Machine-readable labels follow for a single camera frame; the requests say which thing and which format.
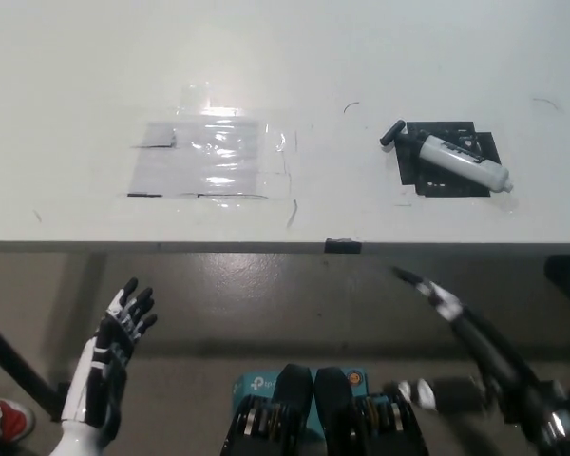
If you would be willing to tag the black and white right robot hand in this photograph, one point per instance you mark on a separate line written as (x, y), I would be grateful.
(499, 375)

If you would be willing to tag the black table leg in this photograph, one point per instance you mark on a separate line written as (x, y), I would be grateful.
(14, 361)

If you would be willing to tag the small black tape piece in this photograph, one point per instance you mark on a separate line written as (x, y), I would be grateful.
(342, 245)

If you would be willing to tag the black tape patch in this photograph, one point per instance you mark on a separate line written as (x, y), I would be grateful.
(437, 184)

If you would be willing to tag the small white air pump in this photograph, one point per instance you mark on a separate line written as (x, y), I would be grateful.
(456, 154)

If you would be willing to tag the red and white shoe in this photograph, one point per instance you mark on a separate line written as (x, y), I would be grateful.
(9, 418)

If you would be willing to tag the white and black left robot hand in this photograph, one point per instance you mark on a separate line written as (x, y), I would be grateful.
(88, 389)

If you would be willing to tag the teal cardboard router box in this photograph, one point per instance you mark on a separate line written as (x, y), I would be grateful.
(252, 384)

